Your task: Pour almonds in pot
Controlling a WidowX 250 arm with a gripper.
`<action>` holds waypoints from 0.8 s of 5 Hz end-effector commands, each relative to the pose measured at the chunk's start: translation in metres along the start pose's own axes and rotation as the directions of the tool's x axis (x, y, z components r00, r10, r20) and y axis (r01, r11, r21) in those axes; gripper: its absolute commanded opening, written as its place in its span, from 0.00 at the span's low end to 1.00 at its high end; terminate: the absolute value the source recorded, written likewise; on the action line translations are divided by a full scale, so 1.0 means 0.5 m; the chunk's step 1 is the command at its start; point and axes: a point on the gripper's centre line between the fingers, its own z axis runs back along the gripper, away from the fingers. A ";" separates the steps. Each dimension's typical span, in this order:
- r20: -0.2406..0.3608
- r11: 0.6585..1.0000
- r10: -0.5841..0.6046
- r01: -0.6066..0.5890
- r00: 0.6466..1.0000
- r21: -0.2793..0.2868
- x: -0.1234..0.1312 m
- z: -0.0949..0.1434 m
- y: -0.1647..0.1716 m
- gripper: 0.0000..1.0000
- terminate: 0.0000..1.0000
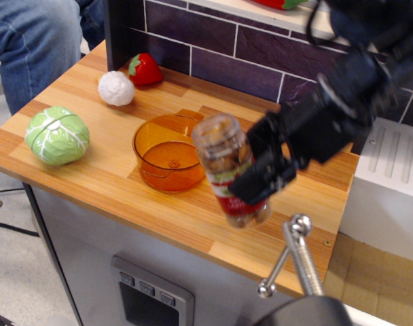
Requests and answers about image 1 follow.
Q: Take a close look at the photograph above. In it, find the orange transparent plastic pot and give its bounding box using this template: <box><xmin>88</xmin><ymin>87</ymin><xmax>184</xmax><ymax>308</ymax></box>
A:
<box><xmin>132</xmin><ymin>109</ymin><xmax>205</xmax><ymax>193</ymax></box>

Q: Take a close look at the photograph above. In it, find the green toy cabbage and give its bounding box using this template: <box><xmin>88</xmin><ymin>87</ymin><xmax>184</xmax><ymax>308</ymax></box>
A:
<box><xmin>24</xmin><ymin>106</ymin><xmax>90</xmax><ymax>166</ymax></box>

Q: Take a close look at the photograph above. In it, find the silver metal clamp screw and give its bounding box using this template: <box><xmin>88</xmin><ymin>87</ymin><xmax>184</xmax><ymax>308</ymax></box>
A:
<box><xmin>257</xmin><ymin>213</ymin><xmax>325</xmax><ymax>299</ymax></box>

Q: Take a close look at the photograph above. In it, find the person leg in blue jeans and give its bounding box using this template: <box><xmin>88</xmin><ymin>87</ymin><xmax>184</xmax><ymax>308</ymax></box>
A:
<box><xmin>0</xmin><ymin>0</ymin><xmax>105</xmax><ymax>114</ymax></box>

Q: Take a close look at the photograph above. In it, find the red toy strawberry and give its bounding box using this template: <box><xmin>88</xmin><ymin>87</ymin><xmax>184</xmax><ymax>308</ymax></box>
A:
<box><xmin>128</xmin><ymin>53</ymin><xmax>164</xmax><ymax>86</ymax></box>

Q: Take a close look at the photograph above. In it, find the red toy pepper on shelf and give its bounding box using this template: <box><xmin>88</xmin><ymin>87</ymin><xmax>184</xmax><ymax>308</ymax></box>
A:
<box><xmin>254</xmin><ymin>0</ymin><xmax>307</xmax><ymax>10</ymax></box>

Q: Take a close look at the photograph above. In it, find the grey oven control panel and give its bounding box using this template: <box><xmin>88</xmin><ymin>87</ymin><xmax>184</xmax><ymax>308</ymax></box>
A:
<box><xmin>111</xmin><ymin>256</ymin><xmax>195</xmax><ymax>326</ymax></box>

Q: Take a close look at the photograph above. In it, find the black clamp body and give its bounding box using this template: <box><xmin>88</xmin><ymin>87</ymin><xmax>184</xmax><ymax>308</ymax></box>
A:
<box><xmin>253</xmin><ymin>295</ymin><xmax>353</xmax><ymax>326</ymax></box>

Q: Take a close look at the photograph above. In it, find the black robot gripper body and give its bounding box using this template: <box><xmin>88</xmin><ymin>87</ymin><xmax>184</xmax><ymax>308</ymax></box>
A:
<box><xmin>248</xmin><ymin>91</ymin><xmax>359</xmax><ymax>173</ymax></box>

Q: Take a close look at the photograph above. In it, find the wooden upper shelf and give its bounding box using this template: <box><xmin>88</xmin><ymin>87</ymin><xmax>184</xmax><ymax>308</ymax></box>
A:
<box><xmin>189</xmin><ymin>0</ymin><xmax>334</xmax><ymax>38</ymax></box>

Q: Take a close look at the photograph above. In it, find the white toy cauliflower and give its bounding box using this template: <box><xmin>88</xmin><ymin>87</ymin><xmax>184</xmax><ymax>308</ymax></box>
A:
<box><xmin>98</xmin><ymin>71</ymin><xmax>135</xmax><ymax>107</ymax></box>

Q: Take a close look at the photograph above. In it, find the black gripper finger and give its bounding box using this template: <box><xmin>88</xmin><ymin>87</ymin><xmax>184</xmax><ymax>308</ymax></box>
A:
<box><xmin>228</xmin><ymin>151</ymin><xmax>296</xmax><ymax>205</ymax></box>

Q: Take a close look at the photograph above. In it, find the clear almond spice jar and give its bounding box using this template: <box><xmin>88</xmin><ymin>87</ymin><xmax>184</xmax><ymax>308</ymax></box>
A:
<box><xmin>192</xmin><ymin>113</ymin><xmax>272</xmax><ymax>229</ymax></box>

